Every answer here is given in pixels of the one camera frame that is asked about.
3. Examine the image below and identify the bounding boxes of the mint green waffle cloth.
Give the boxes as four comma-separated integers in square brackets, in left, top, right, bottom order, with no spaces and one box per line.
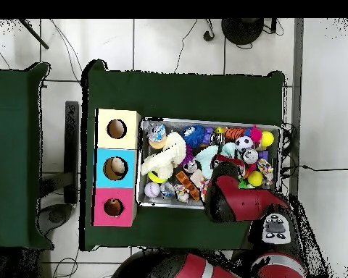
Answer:
[194,143,239,180]

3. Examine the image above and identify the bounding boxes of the orange tiger striped toy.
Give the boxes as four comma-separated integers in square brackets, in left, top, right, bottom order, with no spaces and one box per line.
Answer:
[224,127,247,141]

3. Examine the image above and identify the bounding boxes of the cream waffle cloth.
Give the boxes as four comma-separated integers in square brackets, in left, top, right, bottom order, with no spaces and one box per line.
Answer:
[140,131,187,180]

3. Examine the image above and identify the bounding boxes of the wooden box with three holes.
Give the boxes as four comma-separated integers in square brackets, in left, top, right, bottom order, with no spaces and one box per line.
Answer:
[91,108,142,228]

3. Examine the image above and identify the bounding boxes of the small soccer ball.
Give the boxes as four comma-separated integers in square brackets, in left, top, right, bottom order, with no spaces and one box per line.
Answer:
[234,135,254,153]

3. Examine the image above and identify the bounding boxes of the yellow smooth ball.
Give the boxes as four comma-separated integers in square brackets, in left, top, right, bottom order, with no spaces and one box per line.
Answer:
[246,170,264,187]
[260,130,276,147]

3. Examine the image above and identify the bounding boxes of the blue spiky rubber ball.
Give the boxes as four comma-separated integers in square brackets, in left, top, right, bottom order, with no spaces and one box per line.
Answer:
[181,125,207,147]

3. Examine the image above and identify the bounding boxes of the yellow toy banana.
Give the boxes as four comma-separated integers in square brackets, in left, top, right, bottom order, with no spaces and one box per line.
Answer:
[146,170,168,184]

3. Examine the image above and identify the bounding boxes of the crushed clear plastic bottle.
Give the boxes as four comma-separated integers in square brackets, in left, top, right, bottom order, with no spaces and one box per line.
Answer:
[141,120,167,143]

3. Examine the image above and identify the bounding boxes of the white baseball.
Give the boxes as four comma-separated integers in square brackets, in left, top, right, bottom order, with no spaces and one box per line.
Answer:
[144,181,162,198]

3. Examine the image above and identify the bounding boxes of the black round stand base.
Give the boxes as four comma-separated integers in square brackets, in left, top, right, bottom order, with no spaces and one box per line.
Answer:
[220,18,265,46]

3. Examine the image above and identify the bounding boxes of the black upright stand bar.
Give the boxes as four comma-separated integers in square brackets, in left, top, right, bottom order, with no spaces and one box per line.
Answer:
[63,101,80,204]

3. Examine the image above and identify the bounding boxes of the grey round stand foot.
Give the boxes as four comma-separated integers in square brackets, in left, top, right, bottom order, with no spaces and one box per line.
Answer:
[38,203,74,235]

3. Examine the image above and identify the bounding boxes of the black slanted rod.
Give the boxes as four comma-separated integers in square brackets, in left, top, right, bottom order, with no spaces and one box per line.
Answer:
[18,18,50,50]

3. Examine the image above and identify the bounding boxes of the silver wire mesh bin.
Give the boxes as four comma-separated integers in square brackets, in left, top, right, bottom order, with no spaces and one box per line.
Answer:
[135,117,283,215]

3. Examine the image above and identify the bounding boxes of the black cable with plug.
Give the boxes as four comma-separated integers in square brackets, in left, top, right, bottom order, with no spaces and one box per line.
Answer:
[281,164,348,172]

